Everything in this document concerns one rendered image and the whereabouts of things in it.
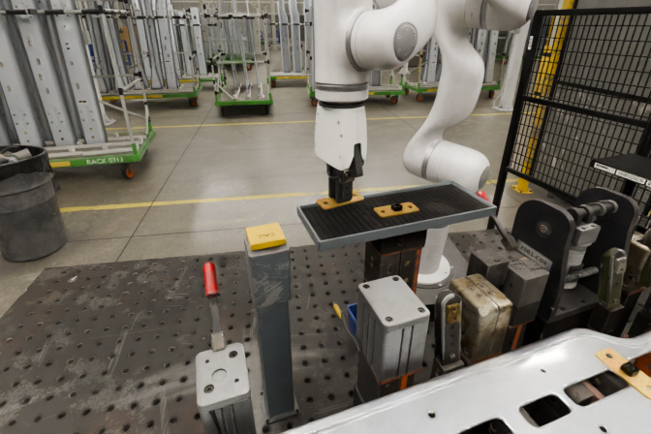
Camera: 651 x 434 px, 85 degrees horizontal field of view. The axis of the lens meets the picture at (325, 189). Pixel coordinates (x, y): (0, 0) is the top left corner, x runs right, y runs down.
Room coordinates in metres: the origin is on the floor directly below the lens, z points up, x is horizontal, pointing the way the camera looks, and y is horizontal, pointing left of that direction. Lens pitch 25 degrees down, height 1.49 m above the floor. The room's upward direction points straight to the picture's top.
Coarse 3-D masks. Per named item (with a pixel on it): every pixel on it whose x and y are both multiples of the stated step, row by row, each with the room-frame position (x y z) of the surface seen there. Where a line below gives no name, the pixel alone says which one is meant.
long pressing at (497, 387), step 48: (576, 336) 0.45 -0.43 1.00; (432, 384) 0.36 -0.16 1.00; (480, 384) 0.36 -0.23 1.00; (528, 384) 0.36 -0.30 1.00; (288, 432) 0.29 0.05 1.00; (336, 432) 0.29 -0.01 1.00; (384, 432) 0.29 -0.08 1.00; (432, 432) 0.29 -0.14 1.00; (528, 432) 0.29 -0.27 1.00; (576, 432) 0.29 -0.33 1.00; (624, 432) 0.29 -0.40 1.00
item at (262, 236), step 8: (272, 224) 0.56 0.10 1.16; (248, 232) 0.53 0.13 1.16; (256, 232) 0.53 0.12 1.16; (264, 232) 0.53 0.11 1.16; (272, 232) 0.53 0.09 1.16; (280, 232) 0.53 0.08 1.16; (248, 240) 0.52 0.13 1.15; (256, 240) 0.51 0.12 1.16; (264, 240) 0.51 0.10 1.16; (272, 240) 0.51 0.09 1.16; (280, 240) 0.51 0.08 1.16; (256, 248) 0.50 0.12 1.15
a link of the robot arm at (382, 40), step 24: (384, 0) 0.66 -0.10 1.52; (408, 0) 0.51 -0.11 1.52; (432, 0) 0.54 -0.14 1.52; (360, 24) 0.51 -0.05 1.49; (384, 24) 0.49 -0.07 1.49; (408, 24) 0.50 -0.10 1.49; (432, 24) 0.54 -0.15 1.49; (360, 48) 0.50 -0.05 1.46; (384, 48) 0.48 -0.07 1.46; (408, 48) 0.50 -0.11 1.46
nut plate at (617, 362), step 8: (600, 352) 0.42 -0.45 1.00; (608, 352) 0.42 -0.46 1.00; (616, 352) 0.42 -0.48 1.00; (608, 360) 0.40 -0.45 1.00; (616, 360) 0.40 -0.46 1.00; (624, 360) 0.40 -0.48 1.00; (616, 368) 0.39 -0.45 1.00; (624, 368) 0.38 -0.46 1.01; (624, 376) 0.37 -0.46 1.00; (632, 376) 0.37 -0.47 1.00; (640, 376) 0.37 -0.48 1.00; (632, 384) 0.36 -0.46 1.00; (640, 384) 0.36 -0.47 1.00; (648, 384) 0.36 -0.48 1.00; (640, 392) 0.35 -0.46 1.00; (648, 392) 0.35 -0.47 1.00
